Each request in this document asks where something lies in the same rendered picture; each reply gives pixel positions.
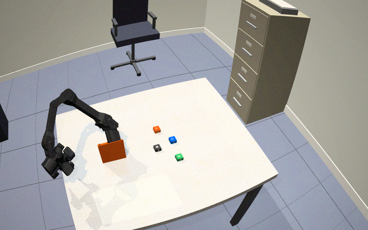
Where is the blue block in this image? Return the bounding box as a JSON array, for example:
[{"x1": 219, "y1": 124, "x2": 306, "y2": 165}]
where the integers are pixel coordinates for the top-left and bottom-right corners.
[{"x1": 169, "y1": 136, "x2": 177, "y2": 144}]

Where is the green block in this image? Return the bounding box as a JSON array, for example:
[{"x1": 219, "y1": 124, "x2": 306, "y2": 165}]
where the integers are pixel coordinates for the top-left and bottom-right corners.
[{"x1": 175, "y1": 153, "x2": 183, "y2": 161}]

